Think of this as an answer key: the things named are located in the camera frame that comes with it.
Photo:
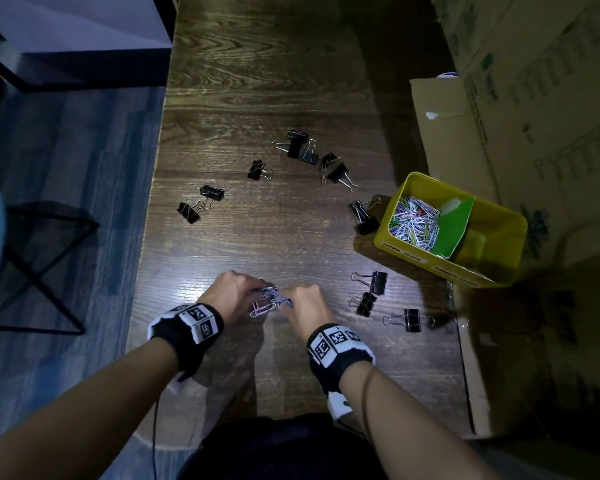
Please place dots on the black metal stool frame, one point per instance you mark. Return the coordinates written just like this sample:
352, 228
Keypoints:
40, 274

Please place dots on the person's right forearm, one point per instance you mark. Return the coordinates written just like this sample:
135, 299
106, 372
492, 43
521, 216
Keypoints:
410, 429

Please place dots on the person's left forearm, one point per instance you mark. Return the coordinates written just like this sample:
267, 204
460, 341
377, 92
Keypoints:
85, 419

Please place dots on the large cardboard box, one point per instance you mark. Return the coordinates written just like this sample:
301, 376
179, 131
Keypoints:
545, 94

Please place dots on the black right wristband with markers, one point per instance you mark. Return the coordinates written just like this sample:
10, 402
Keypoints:
336, 352

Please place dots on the person's right fingers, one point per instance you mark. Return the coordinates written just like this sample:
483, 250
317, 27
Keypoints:
286, 296

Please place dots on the black left wristband with markers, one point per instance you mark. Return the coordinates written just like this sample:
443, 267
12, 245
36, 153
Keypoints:
190, 329

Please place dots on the flat cardboard sheet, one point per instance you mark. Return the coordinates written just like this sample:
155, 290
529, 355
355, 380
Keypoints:
520, 354

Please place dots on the person's left fingers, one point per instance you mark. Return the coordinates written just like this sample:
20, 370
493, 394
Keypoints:
258, 287

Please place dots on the pile of coloured paper clips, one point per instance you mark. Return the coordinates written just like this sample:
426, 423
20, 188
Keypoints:
414, 223

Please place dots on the yellow plastic bin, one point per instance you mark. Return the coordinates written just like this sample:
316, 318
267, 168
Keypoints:
500, 234

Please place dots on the person's left hand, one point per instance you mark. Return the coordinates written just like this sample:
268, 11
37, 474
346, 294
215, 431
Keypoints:
230, 293

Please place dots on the black wristband with markers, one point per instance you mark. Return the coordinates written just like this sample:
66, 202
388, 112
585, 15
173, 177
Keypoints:
336, 352
190, 329

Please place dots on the green plastic divider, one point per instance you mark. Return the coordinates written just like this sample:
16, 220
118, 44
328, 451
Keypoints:
455, 227

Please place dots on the person's right hand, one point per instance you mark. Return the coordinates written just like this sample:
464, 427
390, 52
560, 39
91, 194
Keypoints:
307, 308

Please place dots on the person's dark clothing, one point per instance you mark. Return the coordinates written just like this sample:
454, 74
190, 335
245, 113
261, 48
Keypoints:
280, 452

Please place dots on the black binder clip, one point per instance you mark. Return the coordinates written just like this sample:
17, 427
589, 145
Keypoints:
255, 170
338, 173
366, 304
379, 283
412, 320
328, 158
296, 135
212, 192
311, 157
367, 224
188, 213
293, 148

